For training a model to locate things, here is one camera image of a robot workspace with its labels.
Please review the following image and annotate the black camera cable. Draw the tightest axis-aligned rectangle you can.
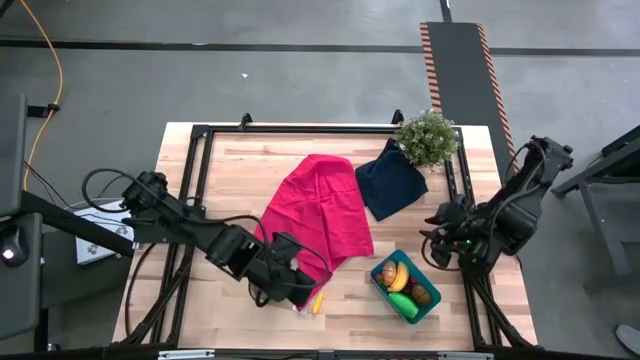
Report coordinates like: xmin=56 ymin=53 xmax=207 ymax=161
xmin=197 ymin=213 xmax=332 ymax=291
xmin=420 ymin=234 xmax=461 ymax=274

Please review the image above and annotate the bushy green potted plant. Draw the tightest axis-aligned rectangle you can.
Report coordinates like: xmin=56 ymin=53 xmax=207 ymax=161
xmin=397 ymin=109 xmax=460 ymax=169

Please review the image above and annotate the red cloth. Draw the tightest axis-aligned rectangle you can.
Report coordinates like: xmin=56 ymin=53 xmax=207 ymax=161
xmin=253 ymin=153 xmax=376 ymax=314

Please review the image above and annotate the brown toy kiwi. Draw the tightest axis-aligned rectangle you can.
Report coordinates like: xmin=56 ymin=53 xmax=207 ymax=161
xmin=411 ymin=284 xmax=433 ymax=307

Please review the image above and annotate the navy blue cloth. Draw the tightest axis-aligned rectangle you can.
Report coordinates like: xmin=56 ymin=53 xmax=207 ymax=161
xmin=354 ymin=138 xmax=430 ymax=223

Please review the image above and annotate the black right camera cable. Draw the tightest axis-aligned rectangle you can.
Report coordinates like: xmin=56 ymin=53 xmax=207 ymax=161
xmin=420 ymin=234 xmax=461 ymax=274

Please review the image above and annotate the black device with light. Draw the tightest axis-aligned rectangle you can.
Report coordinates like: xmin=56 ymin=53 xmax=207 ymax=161
xmin=0 ymin=224 xmax=27 ymax=269

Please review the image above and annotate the black cable clamp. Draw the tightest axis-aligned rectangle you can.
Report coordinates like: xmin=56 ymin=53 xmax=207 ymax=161
xmin=27 ymin=102 xmax=61 ymax=119

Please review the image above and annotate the white printed paper booklet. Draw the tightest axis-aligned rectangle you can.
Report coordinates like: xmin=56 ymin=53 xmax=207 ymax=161
xmin=74 ymin=199 xmax=136 ymax=266

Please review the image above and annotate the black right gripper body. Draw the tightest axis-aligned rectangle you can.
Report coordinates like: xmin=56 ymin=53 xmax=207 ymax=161
xmin=439 ymin=202 xmax=485 ymax=262

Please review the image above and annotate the black table frame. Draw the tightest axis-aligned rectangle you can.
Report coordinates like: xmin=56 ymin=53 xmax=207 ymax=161
xmin=114 ymin=109 xmax=539 ymax=351

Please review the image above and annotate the teal plastic tupperware container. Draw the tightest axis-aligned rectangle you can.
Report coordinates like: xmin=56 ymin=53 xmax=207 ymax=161
xmin=369 ymin=248 xmax=443 ymax=325

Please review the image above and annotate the silver bracket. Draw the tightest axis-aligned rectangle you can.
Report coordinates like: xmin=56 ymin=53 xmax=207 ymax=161
xmin=437 ymin=351 xmax=496 ymax=360
xmin=157 ymin=349 xmax=216 ymax=360

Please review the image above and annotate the yellow cable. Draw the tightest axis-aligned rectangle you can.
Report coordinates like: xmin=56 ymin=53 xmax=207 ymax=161
xmin=18 ymin=0 xmax=65 ymax=194

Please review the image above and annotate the green toy cucumber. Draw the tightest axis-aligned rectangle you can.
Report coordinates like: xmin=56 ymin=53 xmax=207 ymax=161
xmin=388 ymin=292 xmax=420 ymax=320

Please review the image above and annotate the black left camera cable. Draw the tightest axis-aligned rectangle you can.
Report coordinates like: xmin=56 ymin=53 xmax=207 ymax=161
xmin=197 ymin=213 xmax=332 ymax=291

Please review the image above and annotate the black metal stand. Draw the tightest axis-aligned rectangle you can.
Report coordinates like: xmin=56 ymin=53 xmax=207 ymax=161
xmin=552 ymin=124 xmax=640 ymax=291

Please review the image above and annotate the person's shoe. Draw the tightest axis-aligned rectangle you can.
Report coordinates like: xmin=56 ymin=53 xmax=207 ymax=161
xmin=614 ymin=323 xmax=640 ymax=357

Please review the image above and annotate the grey cart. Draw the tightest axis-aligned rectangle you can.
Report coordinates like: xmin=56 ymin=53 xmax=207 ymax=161
xmin=0 ymin=93 xmax=46 ymax=341

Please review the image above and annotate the black striped-edge floor mat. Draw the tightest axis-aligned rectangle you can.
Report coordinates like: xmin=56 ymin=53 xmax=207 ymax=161
xmin=419 ymin=20 xmax=519 ymax=161

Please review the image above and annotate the yellow toy banana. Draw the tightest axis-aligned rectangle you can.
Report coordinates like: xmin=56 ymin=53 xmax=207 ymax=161
xmin=388 ymin=261 xmax=410 ymax=294

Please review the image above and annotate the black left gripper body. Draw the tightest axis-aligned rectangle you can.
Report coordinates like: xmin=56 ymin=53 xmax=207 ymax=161
xmin=244 ymin=244 xmax=319 ymax=309

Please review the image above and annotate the orange striped toy onion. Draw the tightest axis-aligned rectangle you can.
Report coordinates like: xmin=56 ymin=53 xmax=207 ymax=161
xmin=381 ymin=260 xmax=399 ymax=287

